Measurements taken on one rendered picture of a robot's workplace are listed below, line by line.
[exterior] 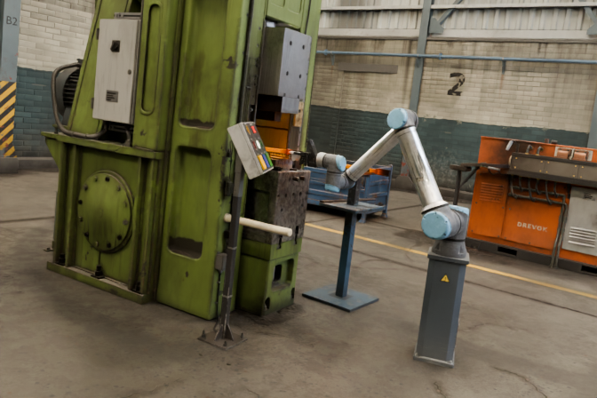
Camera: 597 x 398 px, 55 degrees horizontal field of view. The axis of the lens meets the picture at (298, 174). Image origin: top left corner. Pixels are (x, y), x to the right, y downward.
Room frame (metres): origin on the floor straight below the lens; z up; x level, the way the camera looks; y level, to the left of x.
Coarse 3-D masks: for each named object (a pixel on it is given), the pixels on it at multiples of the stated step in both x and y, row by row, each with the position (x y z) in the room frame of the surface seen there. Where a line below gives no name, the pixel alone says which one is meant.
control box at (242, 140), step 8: (232, 128) 2.85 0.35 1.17; (240, 128) 2.85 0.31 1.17; (248, 128) 2.94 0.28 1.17; (256, 128) 3.17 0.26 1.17; (232, 136) 2.85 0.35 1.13; (240, 136) 2.85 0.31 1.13; (248, 136) 2.86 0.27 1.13; (256, 136) 3.07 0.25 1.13; (240, 144) 2.85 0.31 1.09; (248, 144) 2.85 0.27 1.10; (256, 144) 2.97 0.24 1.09; (240, 152) 2.85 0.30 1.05; (248, 152) 2.85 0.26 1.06; (256, 152) 2.88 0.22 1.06; (264, 152) 3.09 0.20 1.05; (248, 160) 2.84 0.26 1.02; (256, 160) 2.84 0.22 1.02; (248, 168) 2.84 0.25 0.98; (256, 168) 2.84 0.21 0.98; (272, 168) 3.12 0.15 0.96; (248, 176) 2.84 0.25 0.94; (256, 176) 2.84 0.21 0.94
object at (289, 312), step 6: (288, 306) 3.65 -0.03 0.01; (294, 306) 3.67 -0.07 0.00; (300, 306) 3.69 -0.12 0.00; (240, 312) 3.46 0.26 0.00; (246, 312) 3.47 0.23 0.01; (276, 312) 3.52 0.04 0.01; (282, 312) 3.54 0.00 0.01; (288, 312) 3.56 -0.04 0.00; (294, 312) 3.58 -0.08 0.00; (300, 312) 3.59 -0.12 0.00; (252, 318) 3.38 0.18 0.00; (258, 318) 3.39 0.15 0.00; (264, 318) 3.39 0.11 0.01; (270, 318) 3.41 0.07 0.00; (276, 318) 3.43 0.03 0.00; (282, 318) 3.44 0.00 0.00; (288, 318) 3.46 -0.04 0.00; (264, 324) 3.31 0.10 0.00; (270, 324) 3.32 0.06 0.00
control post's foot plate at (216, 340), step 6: (222, 324) 3.01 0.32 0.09; (228, 324) 3.05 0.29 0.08; (216, 330) 3.11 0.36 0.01; (222, 330) 3.01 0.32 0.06; (228, 330) 3.00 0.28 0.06; (204, 336) 3.00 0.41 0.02; (210, 336) 3.02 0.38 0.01; (216, 336) 2.97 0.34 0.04; (228, 336) 3.00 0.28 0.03; (234, 336) 3.06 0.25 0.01; (240, 336) 3.05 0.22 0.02; (204, 342) 2.96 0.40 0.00; (210, 342) 2.94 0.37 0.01; (216, 342) 2.95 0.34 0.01; (222, 342) 2.96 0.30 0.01; (228, 342) 2.97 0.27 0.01; (234, 342) 2.98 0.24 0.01; (240, 342) 3.00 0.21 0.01; (222, 348) 2.90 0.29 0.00; (228, 348) 2.91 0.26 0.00
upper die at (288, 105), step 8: (264, 96) 3.53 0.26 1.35; (272, 96) 3.50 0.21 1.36; (280, 96) 3.47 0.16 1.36; (264, 104) 3.52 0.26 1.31; (272, 104) 3.49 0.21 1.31; (280, 104) 3.47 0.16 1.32; (288, 104) 3.52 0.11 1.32; (296, 104) 3.60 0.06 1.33; (288, 112) 3.53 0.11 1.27; (296, 112) 3.61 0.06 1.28
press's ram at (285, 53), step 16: (272, 32) 3.46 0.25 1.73; (288, 32) 3.45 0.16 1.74; (272, 48) 3.46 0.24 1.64; (288, 48) 3.46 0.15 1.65; (304, 48) 3.62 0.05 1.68; (272, 64) 3.45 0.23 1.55; (288, 64) 3.48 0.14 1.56; (304, 64) 3.64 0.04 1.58; (272, 80) 3.44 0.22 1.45; (288, 80) 3.50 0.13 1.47; (304, 80) 3.66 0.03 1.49; (288, 96) 3.51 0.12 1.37
